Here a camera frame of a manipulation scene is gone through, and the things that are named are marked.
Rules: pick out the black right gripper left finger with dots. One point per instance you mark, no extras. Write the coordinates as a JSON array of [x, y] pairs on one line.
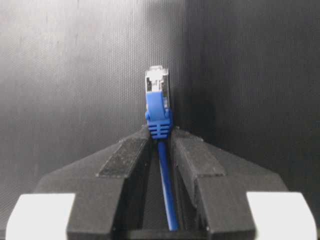
[[108, 186]]

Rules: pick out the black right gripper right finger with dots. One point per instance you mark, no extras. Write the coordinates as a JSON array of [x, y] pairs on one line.
[[217, 183]]

